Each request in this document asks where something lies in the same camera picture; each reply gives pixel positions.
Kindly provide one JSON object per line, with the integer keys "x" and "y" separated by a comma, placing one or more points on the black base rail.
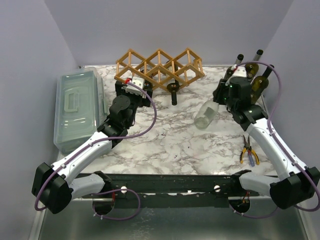
{"x": 176, "y": 191}

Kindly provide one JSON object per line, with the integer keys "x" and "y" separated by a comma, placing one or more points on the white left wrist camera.
{"x": 137, "y": 83}

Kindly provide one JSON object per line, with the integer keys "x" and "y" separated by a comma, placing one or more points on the translucent plastic storage box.
{"x": 80, "y": 108}

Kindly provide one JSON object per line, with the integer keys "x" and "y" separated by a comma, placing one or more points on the green bottle silver neck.
{"x": 229, "y": 72}

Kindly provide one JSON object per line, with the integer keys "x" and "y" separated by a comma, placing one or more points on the clear round glass bottle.
{"x": 206, "y": 114}

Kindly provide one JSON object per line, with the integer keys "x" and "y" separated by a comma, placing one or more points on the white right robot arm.
{"x": 295, "y": 181}

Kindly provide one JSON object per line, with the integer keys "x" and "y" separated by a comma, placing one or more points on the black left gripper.
{"x": 143, "y": 102}

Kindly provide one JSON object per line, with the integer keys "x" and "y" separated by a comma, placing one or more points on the green bottle in rack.
{"x": 173, "y": 85}

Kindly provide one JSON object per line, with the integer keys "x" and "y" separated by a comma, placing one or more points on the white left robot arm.
{"x": 55, "y": 185}

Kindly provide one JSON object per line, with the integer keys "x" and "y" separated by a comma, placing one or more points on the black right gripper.
{"x": 219, "y": 90}

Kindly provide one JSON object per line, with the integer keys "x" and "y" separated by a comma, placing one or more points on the yellow handled pliers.
{"x": 251, "y": 154}

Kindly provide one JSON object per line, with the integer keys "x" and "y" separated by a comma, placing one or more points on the tall green bottle rear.
{"x": 252, "y": 68}

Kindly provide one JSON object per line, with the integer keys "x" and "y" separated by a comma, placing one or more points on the wooden lattice wine rack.
{"x": 154, "y": 68}

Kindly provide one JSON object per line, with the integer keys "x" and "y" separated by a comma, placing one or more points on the green bottle front right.
{"x": 259, "y": 84}

